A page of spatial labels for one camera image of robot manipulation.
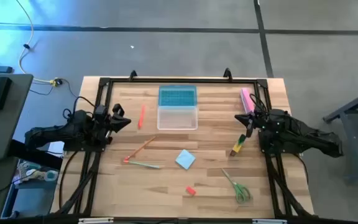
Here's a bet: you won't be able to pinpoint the teal pencil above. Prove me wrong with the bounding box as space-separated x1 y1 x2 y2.
123 159 162 170

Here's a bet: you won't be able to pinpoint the white frame bracket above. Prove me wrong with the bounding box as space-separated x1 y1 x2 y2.
252 218 288 224
78 217 114 224

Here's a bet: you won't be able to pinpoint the dark marker box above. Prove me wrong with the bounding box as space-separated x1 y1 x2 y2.
229 133 247 157

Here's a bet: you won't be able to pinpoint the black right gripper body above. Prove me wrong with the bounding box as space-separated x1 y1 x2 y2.
252 110 272 130

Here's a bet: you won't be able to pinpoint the black aluminium table frame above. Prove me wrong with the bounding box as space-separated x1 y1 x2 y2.
53 67 316 219

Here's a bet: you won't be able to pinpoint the clear plastic storage box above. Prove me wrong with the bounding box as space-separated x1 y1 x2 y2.
156 105 199 131

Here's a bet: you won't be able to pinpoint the orange highlighter pen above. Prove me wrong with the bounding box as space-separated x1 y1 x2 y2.
137 104 147 130

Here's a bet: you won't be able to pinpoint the blue sticky note pad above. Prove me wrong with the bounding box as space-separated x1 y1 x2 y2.
175 149 197 171

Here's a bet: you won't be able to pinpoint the green handled scissors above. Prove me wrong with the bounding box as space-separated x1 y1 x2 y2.
221 167 252 205

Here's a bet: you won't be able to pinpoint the black floor cable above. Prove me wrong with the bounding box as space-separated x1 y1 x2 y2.
29 77 79 98

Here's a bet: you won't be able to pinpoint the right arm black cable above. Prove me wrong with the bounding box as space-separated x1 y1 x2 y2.
248 92 267 113

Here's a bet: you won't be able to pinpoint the blue plastic box lid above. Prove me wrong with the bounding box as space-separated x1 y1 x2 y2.
158 85 198 108

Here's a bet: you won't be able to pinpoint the orange pencil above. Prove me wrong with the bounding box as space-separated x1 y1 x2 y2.
123 136 157 163

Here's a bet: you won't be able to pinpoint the dark grey side desk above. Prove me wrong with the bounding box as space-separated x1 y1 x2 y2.
0 73 34 161

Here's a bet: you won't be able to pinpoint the pink stapler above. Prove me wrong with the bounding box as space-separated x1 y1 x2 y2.
240 87 256 115

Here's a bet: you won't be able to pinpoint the white floor cable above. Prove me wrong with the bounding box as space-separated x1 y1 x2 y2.
15 0 56 85

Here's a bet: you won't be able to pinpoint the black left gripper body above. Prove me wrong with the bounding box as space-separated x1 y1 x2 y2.
103 111 120 139

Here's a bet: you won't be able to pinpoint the blue bin with clutter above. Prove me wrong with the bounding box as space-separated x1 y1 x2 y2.
0 159 60 220

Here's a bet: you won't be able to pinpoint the blue grey metal cart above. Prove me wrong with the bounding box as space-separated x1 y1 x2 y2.
323 85 358 185

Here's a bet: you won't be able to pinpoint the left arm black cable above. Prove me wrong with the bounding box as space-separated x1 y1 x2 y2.
62 95 96 121

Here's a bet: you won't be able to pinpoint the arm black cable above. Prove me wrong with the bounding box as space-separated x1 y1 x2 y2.
248 92 267 113
62 95 96 121

